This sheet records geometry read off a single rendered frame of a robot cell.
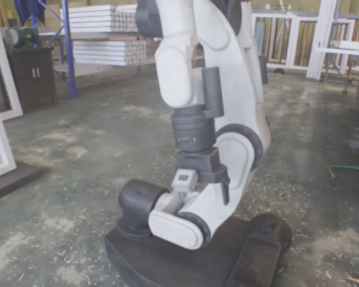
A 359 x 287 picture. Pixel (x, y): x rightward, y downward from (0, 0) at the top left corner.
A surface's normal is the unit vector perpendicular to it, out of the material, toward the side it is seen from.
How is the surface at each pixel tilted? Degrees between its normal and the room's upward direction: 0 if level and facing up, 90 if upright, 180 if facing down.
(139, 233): 0
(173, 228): 90
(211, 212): 90
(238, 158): 90
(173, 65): 90
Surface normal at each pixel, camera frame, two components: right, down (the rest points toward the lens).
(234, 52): -0.48, 0.33
